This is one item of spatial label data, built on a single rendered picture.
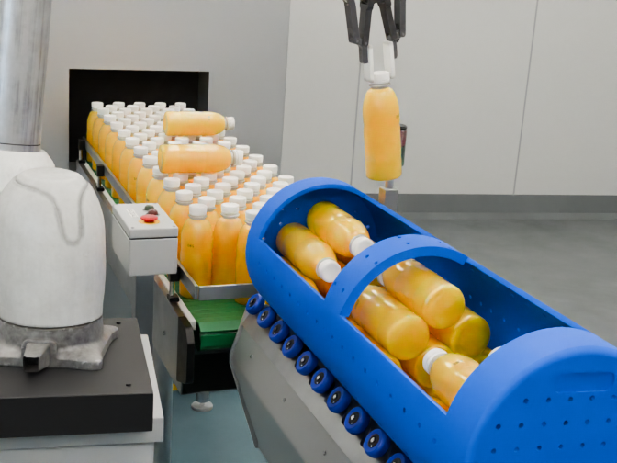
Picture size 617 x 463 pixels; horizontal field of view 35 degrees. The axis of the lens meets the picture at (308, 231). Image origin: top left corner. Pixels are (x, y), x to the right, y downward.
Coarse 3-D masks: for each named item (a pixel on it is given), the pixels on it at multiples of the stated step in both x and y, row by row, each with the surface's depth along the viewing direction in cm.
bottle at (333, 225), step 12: (324, 204) 190; (312, 216) 189; (324, 216) 185; (336, 216) 183; (348, 216) 182; (312, 228) 189; (324, 228) 183; (336, 228) 179; (348, 228) 178; (360, 228) 178; (324, 240) 184; (336, 240) 179; (348, 240) 177; (336, 252) 181; (348, 252) 178
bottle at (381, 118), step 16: (368, 96) 189; (384, 96) 188; (368, 112) 189; (384, 112) 188; (368, 128) 190; (384, 128) 189; (368, 144) 191; (384, 144) 190; (400, 144) 193; (368, 160) 193; (384, 160) 191; (400, 160) 193; (368, 176) 194; (384, 176) 192
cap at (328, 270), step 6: (324, 264) 175; (330, 264) 175; (336, 264) 175; (318, 270) 176; (324, 270) 175; (330, 270) 175; (336, 270) 175; (324, 276) 175; (330, 276) 175; (336, 276) 176; (330, 282) 176
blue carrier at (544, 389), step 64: (320, 192) 194; (256, 256) 186; (384, 256) 151; (448, 256) 154; (320, 320) 156; (512, 320) 154; (384, 384) 134; (512, 384) 114; (576, 384) 117; (448, 448) 118; (512, 448) 116; (576, 448) 119
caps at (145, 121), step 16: (112, 112) 324; (128, 112) 331; (144, 112) 328; (160, 112) 330; (112, 128) 306; (128, 128) 301; (144, 128) 309; (160, 128) 304; (128, 144) 283; (144, 144) 279; (160, 144) 286; (224, 144) 286; (144, 160) 261; (256, 160) 271; (176, 176) 245; (208, 176) 247; (224, 176) 245; (240, 176) 250; (256, 176) 247; (288, 176) 250; (176, 192) 227; (192, 192) 228; (208, 192) 229; (224, 192) 236; (240, 192) 232; (272, 192) 234
